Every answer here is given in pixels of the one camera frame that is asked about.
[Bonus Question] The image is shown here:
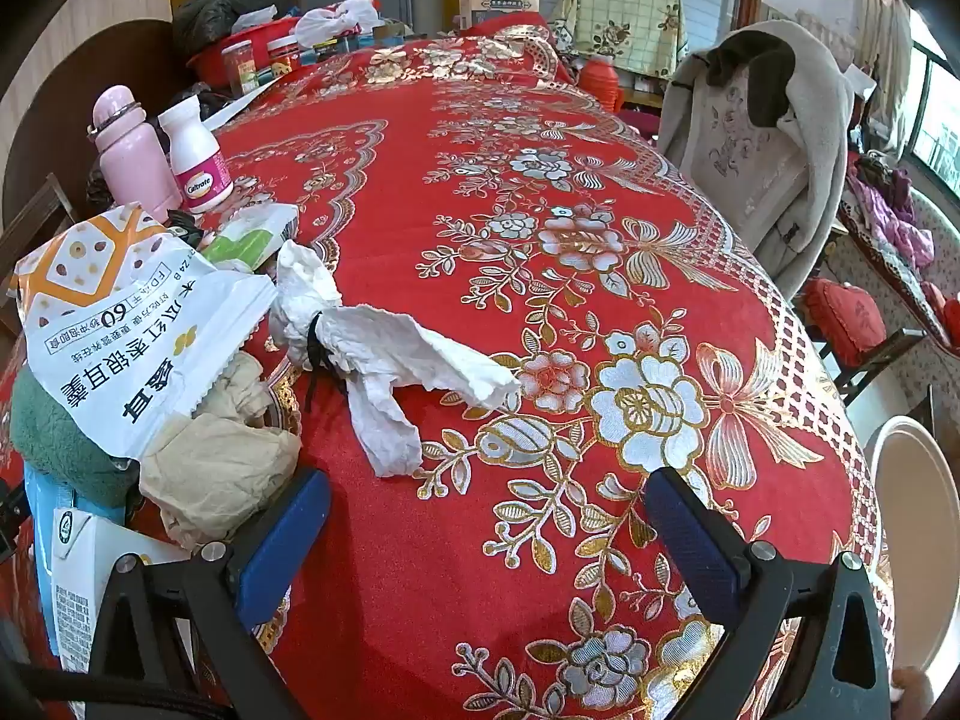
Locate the black plastic bag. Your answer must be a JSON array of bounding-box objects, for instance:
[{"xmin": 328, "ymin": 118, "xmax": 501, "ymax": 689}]
[{"xmin": 172, "ymin": 0, "xmax": 297, "ymax": 53}]

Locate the white paper sheet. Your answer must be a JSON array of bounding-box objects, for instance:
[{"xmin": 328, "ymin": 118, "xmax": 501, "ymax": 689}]
[{"xmin": 199, "ymin": 82, "xmax": 263, "ymax": 132}]

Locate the green white tissue packet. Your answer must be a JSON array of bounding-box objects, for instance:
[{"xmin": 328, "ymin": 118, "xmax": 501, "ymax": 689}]
[{"xmin": 199, "ymin": 202, "xmax": 301, "ymax": 271}]

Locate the brown round board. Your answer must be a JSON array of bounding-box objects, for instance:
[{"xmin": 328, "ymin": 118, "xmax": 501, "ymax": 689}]
[{"xmin": 37, "ymin": 19, "xmax": 196, "ymax": 188}]

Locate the white plastic bag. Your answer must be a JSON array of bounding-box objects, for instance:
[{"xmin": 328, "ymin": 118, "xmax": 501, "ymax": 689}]
[{"xmin": 291, "ymin": 0, "xmax": 383, "ymax": 50}]

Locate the grey fleece coat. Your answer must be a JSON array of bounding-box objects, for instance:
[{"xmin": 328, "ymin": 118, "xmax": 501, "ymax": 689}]
[{"xmin": 658, "ymin": 19, "xmax": 875, "ymax": 301}]

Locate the red floral tablecloth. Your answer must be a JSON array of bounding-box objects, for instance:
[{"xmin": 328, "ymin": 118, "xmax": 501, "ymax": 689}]
[{"xmin": 0, "ymin": 26, "xmax": 897, "ymax": 720}]

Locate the cardboard box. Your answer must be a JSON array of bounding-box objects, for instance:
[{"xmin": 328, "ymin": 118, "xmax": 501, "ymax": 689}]
[{"xmin": 459, "ymin": 0, "xmax": 542, "ymax": 31}]

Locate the red thermos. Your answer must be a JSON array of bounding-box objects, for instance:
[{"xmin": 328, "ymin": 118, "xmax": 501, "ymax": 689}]
[{"xmin": 577, "ymin": 56, "xmax": 622, "ymax": 115}]

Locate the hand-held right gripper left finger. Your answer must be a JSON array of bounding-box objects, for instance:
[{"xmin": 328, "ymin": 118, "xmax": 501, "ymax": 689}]
[{"xmin": 75, "ymin": 469, "xmax": 335, "ymax": 720}]

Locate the small wooden chair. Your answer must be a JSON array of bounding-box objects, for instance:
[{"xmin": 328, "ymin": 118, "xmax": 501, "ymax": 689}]
[{"xmin": 799, "ymin": 277, "xmax": 927, "ymax": 406}]

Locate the white tissue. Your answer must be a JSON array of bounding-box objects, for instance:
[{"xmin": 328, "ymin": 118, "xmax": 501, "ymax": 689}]
[{"xmin": 268, "ymin": 242, "xmax": 522, "ymax": 479}]

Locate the dark wooden chair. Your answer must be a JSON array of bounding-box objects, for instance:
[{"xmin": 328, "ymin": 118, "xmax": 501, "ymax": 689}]
[{"xmin": 0, "ymin": 172, "xmax": 76, "ymax": 338}]

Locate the purple clothes pile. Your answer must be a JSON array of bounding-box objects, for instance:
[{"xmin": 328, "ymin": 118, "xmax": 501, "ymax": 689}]
[{"xmin": 855, "ymin": 154, "xmax": 935, "ymax": 263}]

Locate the black folded umbrella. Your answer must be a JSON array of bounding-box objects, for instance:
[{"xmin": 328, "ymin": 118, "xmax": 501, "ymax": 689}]
[{"xmin": 161, "ymin": 86, "xmax": 233, "ymax": 121}]

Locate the white carton with barcode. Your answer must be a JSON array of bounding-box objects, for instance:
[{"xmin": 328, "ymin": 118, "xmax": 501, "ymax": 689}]
[{"xmin": 51, "ymin": 506, "xmax": 196, "ymax": 672}]

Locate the beige curtain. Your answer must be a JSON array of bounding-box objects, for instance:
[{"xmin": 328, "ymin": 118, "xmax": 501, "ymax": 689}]
[{"xmin": 814, "ymin": 0, "xmax": 912, "ymax": 83}]

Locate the red plastic basin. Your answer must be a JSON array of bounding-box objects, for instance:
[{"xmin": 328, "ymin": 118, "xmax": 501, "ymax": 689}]
[{"xmin": 186, "ymin": 21, "xmax": 301, "ymax": 87}]

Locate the white orange snack packet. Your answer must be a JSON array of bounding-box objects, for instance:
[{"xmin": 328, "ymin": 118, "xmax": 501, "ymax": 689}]
[{"xmin": 15, "ymin": 202, "xmax": 278, "ymax": 460}]

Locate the floral sofa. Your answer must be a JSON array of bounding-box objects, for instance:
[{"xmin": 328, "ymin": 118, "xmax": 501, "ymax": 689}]
[{"xmin": 836, "ymin": 157, "xmax": 960, "ymax": 421}]

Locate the yellow checked floral cloth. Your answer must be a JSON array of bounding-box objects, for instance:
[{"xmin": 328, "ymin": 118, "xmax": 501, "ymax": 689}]
[{"xmin": 553, "ymin": 0, "xmax": 685, "ymax": 76}]

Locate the beige paper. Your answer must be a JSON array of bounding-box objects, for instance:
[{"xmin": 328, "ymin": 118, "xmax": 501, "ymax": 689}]
[{"xmin": 139, "ymin": 352, "xmax": 305, "ymax": 548}]

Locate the red cushion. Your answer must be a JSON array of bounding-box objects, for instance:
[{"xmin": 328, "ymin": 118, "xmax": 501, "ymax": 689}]
[{"xmin": 802, "ymin": 277, "xmax": 887, "ymax": 368}]

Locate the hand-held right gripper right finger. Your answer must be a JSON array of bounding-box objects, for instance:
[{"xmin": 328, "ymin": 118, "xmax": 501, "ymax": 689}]
[{"xmin": 643, "ymin": 466, "xmax": 895, "ymax": 720}]

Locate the white pill bottle pink label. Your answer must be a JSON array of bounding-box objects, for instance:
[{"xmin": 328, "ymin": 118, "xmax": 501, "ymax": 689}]
[{"xmin": 157, "ymin": 99, "xmax": 233, "ymax": 212}]

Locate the beige plastic bucket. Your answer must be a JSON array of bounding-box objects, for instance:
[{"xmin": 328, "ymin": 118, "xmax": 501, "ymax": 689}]
[{"xmin": 870, "ymin": 414, "xmax": 953, "ymax": 676}]

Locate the green fleece cloth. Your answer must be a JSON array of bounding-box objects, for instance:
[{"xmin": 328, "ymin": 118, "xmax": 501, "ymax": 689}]
[{"xmin": 9, "ymin": 364, "xmax": 143, "ymax": 507}]

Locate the floral padded chair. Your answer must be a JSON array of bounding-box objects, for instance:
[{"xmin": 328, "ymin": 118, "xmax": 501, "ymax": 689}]
[{"xmin": 686, "ymin": 64, "xmax": 811, "ymax": 256}]

